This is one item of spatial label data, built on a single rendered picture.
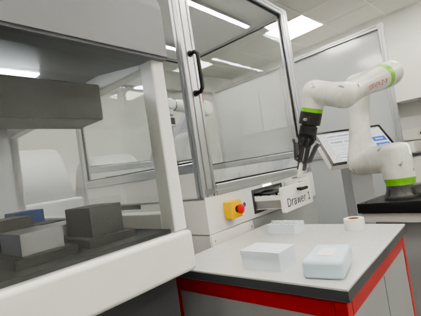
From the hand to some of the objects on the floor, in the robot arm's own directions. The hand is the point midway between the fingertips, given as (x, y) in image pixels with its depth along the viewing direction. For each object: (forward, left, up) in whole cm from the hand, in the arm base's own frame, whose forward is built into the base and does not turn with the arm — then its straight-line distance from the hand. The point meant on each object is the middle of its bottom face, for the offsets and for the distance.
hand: (301, 170), depth 146 cm
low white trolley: (-4, +34, -101) cm, 106 cm away
